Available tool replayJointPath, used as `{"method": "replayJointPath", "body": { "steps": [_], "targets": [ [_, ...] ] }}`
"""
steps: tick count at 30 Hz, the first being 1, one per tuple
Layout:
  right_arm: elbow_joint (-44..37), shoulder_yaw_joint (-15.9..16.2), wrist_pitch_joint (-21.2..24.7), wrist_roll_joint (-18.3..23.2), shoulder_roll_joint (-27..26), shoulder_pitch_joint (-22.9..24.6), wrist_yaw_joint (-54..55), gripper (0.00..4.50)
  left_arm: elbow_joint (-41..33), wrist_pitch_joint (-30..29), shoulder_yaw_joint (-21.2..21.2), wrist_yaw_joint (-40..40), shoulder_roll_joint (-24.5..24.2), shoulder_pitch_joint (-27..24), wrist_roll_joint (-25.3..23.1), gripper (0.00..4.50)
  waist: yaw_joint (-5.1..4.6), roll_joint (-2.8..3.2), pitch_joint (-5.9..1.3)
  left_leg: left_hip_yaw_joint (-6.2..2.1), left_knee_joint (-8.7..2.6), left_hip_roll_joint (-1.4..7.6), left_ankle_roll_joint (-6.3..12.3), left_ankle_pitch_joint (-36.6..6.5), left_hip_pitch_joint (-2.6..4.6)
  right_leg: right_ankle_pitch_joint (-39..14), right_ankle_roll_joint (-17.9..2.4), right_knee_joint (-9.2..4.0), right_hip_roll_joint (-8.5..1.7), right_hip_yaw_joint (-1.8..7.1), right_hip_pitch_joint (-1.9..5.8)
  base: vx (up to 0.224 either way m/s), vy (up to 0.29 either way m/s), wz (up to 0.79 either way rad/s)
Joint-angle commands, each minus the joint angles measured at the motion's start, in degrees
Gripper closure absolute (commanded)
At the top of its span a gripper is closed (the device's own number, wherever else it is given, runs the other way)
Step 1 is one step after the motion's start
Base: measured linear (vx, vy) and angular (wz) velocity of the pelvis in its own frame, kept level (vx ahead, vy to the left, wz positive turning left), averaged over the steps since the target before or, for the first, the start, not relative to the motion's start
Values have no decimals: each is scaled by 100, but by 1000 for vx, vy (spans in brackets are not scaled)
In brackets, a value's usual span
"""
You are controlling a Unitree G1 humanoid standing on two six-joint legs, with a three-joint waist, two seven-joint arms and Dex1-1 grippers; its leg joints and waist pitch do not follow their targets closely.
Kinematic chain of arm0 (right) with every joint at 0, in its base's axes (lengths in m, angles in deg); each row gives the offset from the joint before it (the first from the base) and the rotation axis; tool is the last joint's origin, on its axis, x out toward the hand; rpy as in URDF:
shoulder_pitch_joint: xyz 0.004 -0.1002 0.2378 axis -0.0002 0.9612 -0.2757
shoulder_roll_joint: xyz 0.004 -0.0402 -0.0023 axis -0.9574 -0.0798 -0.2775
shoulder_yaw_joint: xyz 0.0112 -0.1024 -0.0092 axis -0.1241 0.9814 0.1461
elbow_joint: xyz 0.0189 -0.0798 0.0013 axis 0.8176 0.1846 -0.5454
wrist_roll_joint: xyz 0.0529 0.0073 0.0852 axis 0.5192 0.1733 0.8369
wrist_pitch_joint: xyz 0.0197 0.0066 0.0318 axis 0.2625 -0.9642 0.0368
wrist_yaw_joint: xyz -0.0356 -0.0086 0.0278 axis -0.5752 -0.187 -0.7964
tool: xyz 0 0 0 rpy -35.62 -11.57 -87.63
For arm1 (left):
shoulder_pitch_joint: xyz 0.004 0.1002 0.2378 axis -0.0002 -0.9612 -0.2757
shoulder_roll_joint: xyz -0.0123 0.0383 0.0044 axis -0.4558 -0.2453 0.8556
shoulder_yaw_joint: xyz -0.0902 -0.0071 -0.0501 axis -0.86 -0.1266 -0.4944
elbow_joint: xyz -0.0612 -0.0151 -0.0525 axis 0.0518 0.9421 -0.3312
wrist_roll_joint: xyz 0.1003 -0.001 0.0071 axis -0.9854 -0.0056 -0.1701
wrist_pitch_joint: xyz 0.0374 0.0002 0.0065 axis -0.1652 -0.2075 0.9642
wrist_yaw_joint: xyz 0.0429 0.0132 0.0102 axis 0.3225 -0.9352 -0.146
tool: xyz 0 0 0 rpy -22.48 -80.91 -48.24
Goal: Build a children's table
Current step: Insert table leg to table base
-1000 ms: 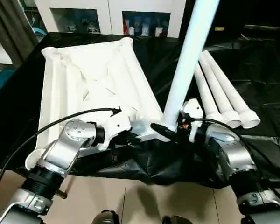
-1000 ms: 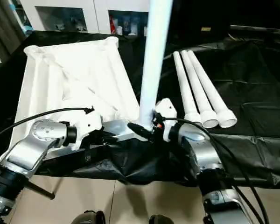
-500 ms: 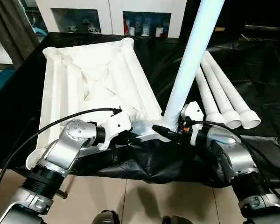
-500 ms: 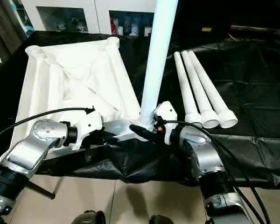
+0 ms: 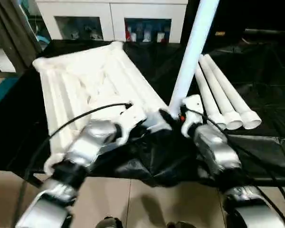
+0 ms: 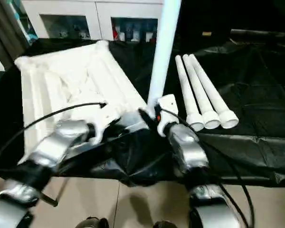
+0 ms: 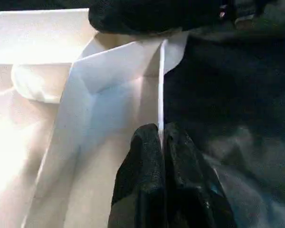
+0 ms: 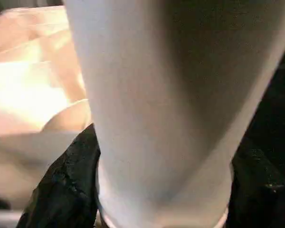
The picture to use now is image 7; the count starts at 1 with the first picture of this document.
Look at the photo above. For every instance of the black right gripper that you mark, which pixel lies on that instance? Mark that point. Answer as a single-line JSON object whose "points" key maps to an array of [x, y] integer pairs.
{"points": [[247, 12]]}

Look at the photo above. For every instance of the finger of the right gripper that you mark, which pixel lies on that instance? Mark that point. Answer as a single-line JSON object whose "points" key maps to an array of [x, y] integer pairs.
{"points": [[147, 16]]}

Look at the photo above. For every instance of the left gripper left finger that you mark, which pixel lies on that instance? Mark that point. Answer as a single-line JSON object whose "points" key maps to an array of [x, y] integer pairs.
{"points": [[137, 190]]}

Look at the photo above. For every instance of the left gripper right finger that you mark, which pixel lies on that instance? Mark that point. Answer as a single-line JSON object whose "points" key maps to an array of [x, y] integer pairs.
{"points": [[190, 190]]}

